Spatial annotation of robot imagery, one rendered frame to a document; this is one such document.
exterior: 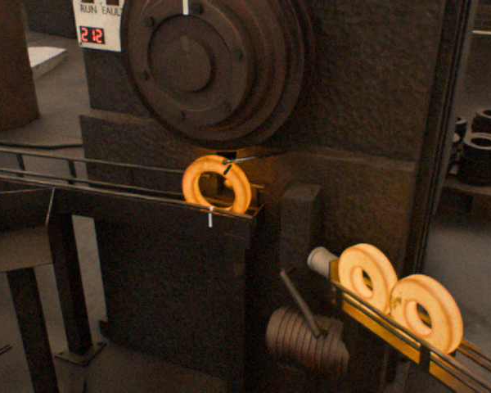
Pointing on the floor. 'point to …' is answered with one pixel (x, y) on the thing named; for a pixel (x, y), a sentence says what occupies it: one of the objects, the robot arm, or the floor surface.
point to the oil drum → (6, 69)
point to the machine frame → (388, 368)
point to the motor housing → (304, 350)
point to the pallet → (478, 165)
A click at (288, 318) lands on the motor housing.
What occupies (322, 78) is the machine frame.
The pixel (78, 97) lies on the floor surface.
